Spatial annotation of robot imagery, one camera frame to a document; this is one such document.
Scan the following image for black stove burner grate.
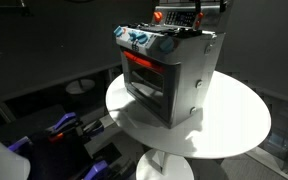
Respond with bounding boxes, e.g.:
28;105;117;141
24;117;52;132
127;22;204;39

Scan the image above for orange round stove knob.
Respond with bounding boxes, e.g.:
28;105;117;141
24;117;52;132
153;11;164;24

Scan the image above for blue stove knob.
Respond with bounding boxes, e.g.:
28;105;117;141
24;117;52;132
113;25;125;38
128;30;150;45

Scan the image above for silver toy kitchen stove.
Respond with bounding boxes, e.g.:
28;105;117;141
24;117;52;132
113;2;234;130

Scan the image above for white curved plastic shell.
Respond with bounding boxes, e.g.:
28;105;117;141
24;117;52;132
0;128;31;180

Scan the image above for red oven door handle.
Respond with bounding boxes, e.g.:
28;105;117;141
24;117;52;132
122;50;167;75

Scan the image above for white round pedestal table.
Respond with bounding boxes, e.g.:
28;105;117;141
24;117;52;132
105;69;272;180

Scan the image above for small round white pedestal base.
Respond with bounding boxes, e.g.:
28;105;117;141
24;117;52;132
65;78;97;96

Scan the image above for purple handled clamp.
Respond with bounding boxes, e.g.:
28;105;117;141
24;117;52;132
83;159;110;180
7;135;32;153
51;112;79;133

